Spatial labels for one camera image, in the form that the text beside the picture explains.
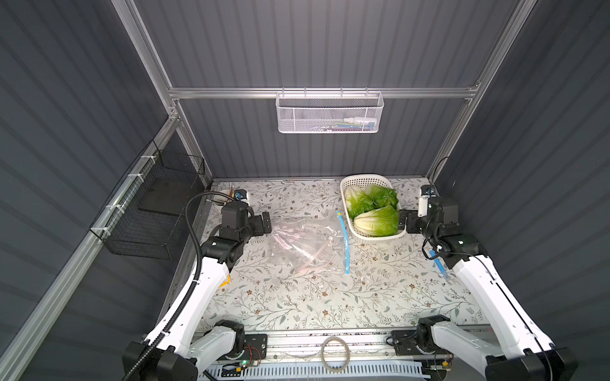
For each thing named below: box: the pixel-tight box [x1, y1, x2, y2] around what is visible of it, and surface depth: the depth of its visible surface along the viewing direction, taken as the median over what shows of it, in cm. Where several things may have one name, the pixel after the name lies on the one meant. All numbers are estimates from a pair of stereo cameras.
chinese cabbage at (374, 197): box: [359, 184, 399, 215], surface depth 101 cm
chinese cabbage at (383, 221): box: [353, 204, 400, 237], surface depth 98 cm
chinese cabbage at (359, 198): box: [344, 185, 378, 220], surface depth 104 cm
